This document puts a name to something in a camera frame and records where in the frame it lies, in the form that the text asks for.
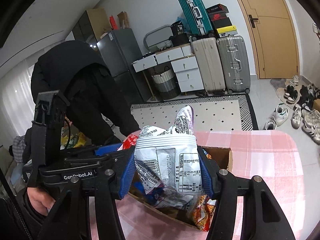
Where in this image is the plaid cloth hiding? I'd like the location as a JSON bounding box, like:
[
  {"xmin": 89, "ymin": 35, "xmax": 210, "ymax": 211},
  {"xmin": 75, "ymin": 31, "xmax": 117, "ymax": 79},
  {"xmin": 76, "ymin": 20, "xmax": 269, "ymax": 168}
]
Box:
[{"xmin": 9, "ymin": 135, "xmax": 28, "ymax": 164}]

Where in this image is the person's left hand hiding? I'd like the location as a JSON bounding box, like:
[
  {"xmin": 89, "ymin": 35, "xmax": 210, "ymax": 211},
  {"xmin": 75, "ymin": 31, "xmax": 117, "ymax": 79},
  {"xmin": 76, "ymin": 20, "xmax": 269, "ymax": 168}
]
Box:
[{"xmin": 26, "ymin": 187, "xmax": 57, "ymax": 217}]

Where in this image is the grey refrigerator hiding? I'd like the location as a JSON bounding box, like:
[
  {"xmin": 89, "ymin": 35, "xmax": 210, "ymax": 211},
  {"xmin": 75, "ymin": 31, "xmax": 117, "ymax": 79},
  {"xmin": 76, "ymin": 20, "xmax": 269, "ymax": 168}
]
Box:
[{"xmin": 96, "ymin": 28, "xmax": 153, "ymax": 103}]

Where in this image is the red black shoe box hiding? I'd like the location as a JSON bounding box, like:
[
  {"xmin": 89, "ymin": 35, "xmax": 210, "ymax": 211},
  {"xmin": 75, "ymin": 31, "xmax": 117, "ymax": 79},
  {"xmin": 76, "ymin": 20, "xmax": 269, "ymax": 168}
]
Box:
[{"xmin": 209, "ymin": 12, "xmax": 227, "ymax": 22}]

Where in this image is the grey white snack bag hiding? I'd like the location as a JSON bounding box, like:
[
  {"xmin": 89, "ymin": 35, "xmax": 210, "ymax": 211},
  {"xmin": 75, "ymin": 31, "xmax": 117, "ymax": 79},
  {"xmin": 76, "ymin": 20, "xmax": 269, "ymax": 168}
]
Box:
[{"xmin": 134, "ymin": 105, "xmax": 206, "ymax": 209}]

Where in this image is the teal suitcase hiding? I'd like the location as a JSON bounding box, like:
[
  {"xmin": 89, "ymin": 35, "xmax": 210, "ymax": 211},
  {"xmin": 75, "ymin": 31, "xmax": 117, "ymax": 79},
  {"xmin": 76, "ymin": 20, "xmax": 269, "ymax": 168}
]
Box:
[{"xmin": 178, "ymin": 0, "xmax": 214, "ymax": 37}]

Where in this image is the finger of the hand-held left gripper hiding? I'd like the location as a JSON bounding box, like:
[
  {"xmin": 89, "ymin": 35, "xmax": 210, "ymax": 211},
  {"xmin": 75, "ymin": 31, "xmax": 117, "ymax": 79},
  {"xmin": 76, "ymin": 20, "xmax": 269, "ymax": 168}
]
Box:
[
  {"xmin": 110, "ymin": 147, "xmax": 135, "ymax": 165},
  {"xmin": 94, "ymin": 143, "xmax": 123, "ymax": 157}
]

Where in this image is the woven laundry basket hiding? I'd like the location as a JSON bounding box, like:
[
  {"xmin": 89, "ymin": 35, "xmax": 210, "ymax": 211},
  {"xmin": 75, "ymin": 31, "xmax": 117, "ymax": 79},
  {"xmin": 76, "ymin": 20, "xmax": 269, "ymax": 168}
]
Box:
[{"xmin": 151, "ymin": 66, "xmax": 179, "ymax": 100}]

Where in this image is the yellow green packet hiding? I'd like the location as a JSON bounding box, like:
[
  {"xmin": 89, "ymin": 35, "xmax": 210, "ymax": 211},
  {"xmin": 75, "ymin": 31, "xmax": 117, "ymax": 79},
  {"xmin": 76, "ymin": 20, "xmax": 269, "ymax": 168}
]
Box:
[{"xmin": 61, "ymin": 130, "xmax": 87, "ymax": 148}]

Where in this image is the black printed bag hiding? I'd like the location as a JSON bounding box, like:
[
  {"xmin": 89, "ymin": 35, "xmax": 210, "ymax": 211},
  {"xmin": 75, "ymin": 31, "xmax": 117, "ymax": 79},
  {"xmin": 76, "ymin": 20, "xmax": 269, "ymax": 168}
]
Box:
[{"xmin": 170, "ymin": 21, "xmax": 187, "ymax": 37}]

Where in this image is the beige suitcase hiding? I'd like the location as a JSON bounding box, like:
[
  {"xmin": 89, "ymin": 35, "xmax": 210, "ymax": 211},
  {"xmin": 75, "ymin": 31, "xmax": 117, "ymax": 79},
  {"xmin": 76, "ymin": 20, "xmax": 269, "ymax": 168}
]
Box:
[{"xmin": 190, "ymin": 36, "xmax": 227, "ymax": 95}]

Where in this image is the brown paper bag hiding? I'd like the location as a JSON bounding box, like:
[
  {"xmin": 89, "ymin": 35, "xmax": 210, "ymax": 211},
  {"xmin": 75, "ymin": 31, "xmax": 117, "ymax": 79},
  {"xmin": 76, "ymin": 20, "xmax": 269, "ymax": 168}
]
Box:
[{"xmin": 117, "ymin": 11, "xmax": 130, "ymax": 29}]

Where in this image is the grey door mat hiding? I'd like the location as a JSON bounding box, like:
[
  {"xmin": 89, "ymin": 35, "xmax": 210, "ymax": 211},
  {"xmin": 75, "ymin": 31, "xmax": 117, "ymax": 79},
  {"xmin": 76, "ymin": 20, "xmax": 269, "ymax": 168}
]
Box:
[{"xmin": 270, "ymin": 78, "xmax": 300, "ymax": 105}]

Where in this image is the silver suitcase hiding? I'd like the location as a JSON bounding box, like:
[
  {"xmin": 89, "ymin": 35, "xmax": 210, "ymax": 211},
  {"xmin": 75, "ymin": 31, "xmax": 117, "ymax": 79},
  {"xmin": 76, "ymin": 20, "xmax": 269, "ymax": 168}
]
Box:
[{"xmin": 216, "ymin": 35, "xmax": 251, "ymax": 94}]

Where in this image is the white curtain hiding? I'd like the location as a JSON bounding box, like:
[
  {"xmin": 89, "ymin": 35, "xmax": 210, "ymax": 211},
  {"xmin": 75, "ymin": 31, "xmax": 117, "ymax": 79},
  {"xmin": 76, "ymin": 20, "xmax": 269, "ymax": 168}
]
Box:
[{"xmin": 0, "ymin": 57, "xmax": 38, "ymax": 143}]

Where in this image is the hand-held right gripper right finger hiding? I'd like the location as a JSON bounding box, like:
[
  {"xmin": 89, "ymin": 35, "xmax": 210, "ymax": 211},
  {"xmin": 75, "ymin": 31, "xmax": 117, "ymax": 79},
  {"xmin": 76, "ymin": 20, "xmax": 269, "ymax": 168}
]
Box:
[{"xmin": 197, "ymin": 146, "xmax": 298, "ymax": 240}]

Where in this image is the brown cardboard box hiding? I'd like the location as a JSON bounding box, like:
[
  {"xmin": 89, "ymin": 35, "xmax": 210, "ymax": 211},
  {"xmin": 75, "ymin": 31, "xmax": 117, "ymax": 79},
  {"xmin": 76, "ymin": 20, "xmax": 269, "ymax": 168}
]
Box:
[{"xmin": 127, "ymin": 145, "xmax": 233, "ymax": 230}]

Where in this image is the pile of sneakers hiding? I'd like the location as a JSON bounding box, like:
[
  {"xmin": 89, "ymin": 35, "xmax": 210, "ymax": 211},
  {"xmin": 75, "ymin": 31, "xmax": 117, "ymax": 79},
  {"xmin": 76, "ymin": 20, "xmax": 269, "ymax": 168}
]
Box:
[{"xmin": 262, "ymin": 75, "xmax": 320, "ymax": 145}]

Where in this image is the white drawer desk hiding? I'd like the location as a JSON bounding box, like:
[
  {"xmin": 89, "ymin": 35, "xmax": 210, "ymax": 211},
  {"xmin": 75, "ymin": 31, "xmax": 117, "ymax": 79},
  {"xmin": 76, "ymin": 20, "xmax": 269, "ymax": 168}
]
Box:
[{"xmin": 132, "ymin": 44, "xmax": 205, "ymax": 100}]

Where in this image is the pink checked tablecloth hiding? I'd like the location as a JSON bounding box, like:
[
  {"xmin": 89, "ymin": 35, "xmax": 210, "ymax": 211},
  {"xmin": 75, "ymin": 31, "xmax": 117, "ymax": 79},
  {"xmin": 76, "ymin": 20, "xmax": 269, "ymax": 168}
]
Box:
[{"xmin": 89, "ymin": 129, "xmax": 300, "ymax": 240}]

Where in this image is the orange noodle snack bag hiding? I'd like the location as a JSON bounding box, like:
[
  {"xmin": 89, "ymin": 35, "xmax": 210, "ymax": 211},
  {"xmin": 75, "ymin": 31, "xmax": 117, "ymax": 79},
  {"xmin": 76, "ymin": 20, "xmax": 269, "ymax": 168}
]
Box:
[{"xmin": 191, "ymin": 195, "xmax": 218, "ymax": 232}]

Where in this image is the person's left forearm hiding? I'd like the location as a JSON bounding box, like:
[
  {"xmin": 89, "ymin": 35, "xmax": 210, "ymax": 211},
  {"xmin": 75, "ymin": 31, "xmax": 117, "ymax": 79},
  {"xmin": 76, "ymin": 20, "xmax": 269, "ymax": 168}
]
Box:
[{"xmin": 0, "ymin": 197, "xmax": 50, "ymax": 240}]

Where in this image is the tan wooden door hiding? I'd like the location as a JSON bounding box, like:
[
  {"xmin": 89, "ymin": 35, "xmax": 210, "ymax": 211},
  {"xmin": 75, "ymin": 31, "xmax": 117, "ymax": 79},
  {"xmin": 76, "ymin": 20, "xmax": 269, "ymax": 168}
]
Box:
[{"xmin": 229, "ymin": 0, "xmax": 300, "ymax": 80}]

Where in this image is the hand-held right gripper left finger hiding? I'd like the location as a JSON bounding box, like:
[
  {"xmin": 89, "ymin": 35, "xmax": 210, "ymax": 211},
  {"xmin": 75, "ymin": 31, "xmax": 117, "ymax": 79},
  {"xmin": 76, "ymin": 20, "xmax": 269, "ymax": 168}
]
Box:
[{"xmin": 37, "ymin": 151, "xmax": 137, "ymax": 240}]

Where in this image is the dark tall cabinet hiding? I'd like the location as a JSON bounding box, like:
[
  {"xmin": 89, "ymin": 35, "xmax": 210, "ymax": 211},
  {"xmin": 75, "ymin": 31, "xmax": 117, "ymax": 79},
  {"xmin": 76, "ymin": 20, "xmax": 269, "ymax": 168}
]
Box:
[{"xmin": 72, "ymin": 8, "xmax": 110, "ymax": 48}]

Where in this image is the oval mirror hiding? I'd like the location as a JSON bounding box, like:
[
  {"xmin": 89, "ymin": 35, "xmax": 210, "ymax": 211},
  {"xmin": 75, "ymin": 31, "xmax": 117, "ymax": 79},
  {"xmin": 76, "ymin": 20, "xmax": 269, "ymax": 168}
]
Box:
[{"xmin": 144, "ymin": 25, "xmax": 174, "ymax": 52}]

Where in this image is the purple cartoon snack bag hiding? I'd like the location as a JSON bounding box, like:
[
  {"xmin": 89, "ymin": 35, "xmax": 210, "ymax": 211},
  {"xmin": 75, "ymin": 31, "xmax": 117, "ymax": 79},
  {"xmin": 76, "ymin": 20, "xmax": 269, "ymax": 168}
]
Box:
[{"xmin": 135, "ymin": 180, "xmax": 175, "ymax": 208}]

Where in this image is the red triangular snack bag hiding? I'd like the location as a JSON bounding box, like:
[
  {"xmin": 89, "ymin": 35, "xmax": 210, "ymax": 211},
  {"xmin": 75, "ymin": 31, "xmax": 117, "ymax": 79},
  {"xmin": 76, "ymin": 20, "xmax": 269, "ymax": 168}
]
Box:
[{"xmin": 121, "ymin": 134, "xmax": 140, "ymax": 152}]

